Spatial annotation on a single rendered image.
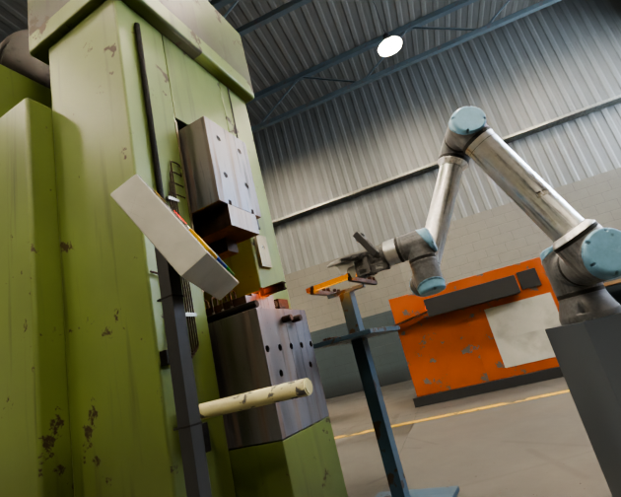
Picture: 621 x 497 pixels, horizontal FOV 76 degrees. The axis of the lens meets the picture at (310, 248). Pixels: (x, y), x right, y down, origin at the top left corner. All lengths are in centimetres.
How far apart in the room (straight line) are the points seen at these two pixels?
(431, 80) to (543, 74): 238
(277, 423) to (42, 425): 75
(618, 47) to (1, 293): 1120
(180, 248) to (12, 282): 98
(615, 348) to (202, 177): 157
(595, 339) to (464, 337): 345
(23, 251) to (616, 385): 204
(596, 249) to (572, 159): 861
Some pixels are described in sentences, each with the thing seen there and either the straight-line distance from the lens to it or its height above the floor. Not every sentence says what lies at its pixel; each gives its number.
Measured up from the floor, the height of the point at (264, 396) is 62.
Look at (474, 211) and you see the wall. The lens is 941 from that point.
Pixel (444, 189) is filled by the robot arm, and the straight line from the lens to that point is 160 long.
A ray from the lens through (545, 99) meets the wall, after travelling 1057.
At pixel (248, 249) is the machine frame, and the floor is 128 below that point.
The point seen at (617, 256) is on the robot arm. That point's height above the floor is 76.
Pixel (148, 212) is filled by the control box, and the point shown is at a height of 109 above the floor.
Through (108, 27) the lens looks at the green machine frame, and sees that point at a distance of 203.
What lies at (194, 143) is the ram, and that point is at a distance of 181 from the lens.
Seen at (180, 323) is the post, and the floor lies 85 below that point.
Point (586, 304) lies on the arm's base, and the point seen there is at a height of 65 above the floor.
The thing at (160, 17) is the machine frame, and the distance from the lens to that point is 220.
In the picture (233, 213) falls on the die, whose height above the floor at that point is 133.
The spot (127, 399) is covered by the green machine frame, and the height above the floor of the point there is 71.
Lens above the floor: 66
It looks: 17 degrees up
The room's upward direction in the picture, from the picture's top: 14 degrees counter-clockwise
